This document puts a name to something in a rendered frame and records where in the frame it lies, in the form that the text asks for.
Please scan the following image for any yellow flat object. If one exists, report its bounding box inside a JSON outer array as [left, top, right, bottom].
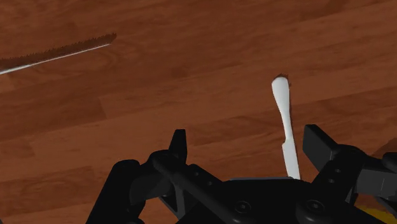
[[356, 206, 397, 224]]

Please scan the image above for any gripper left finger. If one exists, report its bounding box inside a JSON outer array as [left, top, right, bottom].
[[86, 129, 223, 224]]

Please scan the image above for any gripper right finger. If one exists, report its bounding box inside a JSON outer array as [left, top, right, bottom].
[[303, 124, 397, 216]]

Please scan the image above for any white table knife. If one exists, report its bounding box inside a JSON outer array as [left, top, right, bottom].
[[271, 76, 302, 180]]

